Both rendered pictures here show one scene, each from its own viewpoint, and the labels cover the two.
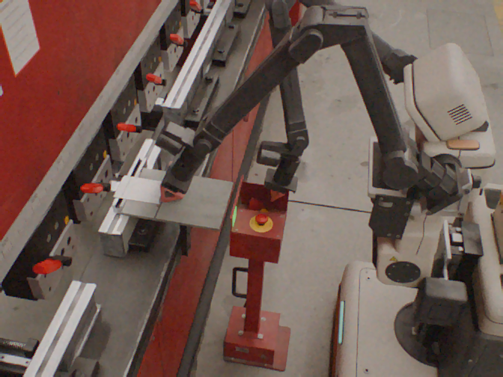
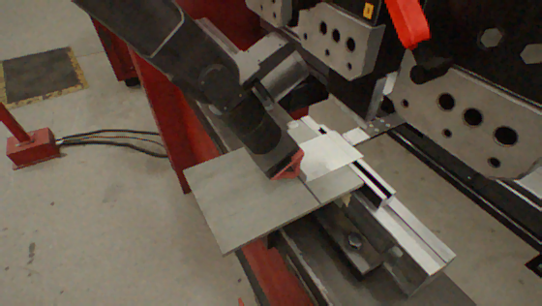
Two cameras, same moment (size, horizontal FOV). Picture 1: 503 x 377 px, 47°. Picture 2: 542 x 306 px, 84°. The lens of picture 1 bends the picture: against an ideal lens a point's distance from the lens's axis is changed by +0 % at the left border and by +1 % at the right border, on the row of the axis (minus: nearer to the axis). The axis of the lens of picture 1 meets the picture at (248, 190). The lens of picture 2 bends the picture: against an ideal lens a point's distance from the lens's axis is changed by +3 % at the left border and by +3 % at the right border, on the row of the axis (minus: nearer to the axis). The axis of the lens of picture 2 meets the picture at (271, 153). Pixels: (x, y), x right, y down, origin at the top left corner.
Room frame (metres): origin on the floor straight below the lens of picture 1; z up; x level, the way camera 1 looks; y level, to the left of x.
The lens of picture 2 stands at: (1.34, -0.02, 1.39)
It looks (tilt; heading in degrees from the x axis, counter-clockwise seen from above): 46 degrees down; 141
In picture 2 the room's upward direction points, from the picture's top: straight up
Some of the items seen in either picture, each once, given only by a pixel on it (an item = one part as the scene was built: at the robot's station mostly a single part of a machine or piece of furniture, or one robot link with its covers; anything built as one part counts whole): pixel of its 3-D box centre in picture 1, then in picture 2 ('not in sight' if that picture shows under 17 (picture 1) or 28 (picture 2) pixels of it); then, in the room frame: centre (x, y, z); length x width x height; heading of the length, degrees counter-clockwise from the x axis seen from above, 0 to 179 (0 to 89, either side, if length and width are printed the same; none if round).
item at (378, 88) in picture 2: (120, 152); (351, 90); (1.11, 0.33, 1.13); 0.10 x 0.02 x 0.10; 171
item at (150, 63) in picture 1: (138, 72); (506, 62); (1.28, 0.30, 1.26); 0.15 x 0.09 x 0.17; 171
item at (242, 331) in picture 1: (251, 326); not in sight; (1.25, -0.04, 0.13); 0.10 x 0.10 x 0.01; 82
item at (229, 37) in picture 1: (226, 43); not in sight; (2.09, 0.12, 0.89); 0.30 x 0.05 x 0.03; 171
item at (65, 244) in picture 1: (34, 242); not in sight; (0.69, 0.40, 1.26); 0.15 x 0.09 x 0.17; 171
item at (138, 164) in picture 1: (130, 184); (347, 162); (1.14, 0.33, 0.98); 0.20 x 0.03 x 0.03; 171
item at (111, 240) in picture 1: (135, 194); (349, 191); (1.16, 0.32, 0.92); 0.39 x 0.06 x 0.10; 171
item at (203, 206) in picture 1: (179, 197); (271, 177); (1.08, 0.19, 1.00); 0.26 x 0.18 x 0.01; 81
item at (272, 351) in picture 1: (258, 336); not in sight; (1.24, -0.07, 0.06); 0.25 x 0.20 x 0.12; 82
